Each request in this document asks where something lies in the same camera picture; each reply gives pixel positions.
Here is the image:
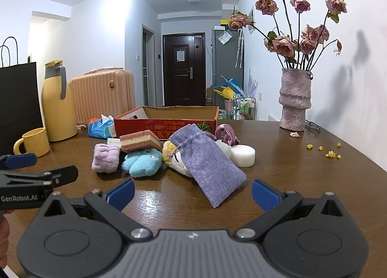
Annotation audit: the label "purple fluffy towel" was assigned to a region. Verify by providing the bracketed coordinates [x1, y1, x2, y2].
[92, 143, 121, 173]

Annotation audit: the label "pink ribbed suitcase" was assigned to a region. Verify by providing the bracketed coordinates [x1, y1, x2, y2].
[69, 68, 135, 125]

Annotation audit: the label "dried pink roses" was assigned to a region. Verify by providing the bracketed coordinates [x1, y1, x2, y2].
[228, 0, 348, 72]

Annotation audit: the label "purple linen drawstring pouch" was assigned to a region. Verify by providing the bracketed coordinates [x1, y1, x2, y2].
[169, 124, 247, 208]

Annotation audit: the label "clear plastic bag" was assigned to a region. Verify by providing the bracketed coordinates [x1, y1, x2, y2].
[218, 30, 233, 45]

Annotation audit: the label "yellow mug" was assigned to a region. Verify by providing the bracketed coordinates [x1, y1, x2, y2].
[14, 128, 50, 157]

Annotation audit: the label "red cardboard box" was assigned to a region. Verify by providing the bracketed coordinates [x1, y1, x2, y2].
[114, 106, 219, 141]

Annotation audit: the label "white folded umbrella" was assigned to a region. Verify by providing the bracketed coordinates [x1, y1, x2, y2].
[236, 28, 244, 68]

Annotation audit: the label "dark brown entry door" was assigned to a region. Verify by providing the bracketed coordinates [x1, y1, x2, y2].
[162, 33, 206, 107]

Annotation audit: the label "blue plush toy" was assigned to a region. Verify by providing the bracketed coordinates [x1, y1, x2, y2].
[122, 148, 164, 178]

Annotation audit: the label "black paper bag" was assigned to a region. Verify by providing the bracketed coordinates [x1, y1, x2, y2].
[0, 37, 46, 154]

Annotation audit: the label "yellow white plush toy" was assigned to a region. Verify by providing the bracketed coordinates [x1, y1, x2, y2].
[162, 140, 194, 178]

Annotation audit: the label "blue soft tissue pack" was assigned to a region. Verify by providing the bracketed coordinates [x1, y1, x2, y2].
[88, 115, 117, 139]

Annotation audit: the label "person's left hand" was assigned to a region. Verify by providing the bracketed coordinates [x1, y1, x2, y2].
[0, 209, 14, 245]

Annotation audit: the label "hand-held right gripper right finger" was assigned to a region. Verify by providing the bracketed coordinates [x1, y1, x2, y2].
[234, 179, 353, 243]

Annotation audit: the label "purple wall decal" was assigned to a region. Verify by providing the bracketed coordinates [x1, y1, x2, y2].
[248, 69, 258, 96]

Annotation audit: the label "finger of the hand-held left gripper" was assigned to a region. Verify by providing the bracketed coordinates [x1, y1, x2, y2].
[45, 165, 78, 189]
[0, 153, 37, 170]

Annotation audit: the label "storage cart with bottles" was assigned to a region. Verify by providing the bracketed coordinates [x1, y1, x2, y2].
[232, 95, 257, 120]

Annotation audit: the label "white foam sponge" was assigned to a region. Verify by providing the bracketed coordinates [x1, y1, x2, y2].
[231, 144, 256, 167]

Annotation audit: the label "pile of blue yellow bags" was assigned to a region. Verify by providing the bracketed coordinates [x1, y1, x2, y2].
[213, 77, 244, 99]

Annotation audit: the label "pink satin ribbon bow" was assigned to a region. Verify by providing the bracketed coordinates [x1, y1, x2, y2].
[206, 124, 241, 147]

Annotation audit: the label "layered pink brown sponge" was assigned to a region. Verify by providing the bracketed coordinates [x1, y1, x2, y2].
[120, 130, 162, 154]

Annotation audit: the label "grey interior doorway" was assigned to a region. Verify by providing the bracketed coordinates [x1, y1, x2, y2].
[142, 24, 156, 107]

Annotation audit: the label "grey refrigerator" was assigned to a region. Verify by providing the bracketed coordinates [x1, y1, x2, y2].
[211, 28, 245, 106]

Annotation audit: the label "yellow thermos jug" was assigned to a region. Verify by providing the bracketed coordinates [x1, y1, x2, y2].
[41, 60, 79, 142]

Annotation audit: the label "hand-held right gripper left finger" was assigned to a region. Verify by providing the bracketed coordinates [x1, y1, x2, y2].
[35, 179, 154, 243]

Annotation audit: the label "wall picture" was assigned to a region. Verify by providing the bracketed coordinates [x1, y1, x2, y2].
[248, 6, 256, 35]

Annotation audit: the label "pink textured vase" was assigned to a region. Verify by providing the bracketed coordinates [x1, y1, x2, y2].
[279, 68, 312, 131]

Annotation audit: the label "scattered yellow flower bits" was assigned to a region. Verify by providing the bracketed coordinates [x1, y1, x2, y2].
[306, 143, 344, 159]

